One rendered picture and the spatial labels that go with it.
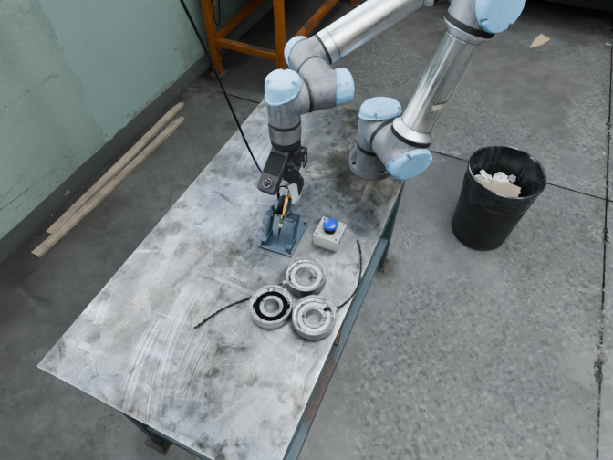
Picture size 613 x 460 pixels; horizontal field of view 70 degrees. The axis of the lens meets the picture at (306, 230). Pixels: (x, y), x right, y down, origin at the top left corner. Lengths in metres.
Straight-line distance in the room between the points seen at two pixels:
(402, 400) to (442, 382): 0.19
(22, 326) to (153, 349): 1.29
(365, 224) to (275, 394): 0.53
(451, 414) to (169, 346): 1.19
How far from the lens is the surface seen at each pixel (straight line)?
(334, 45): 1.08
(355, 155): 1.39
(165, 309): 1.16
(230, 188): 1.37
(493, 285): 2.25
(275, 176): 1.01
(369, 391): 1.89
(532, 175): 2.26
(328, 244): 1.18
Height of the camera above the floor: 1.78
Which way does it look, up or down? 52 degrees down
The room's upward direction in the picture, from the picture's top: straight up
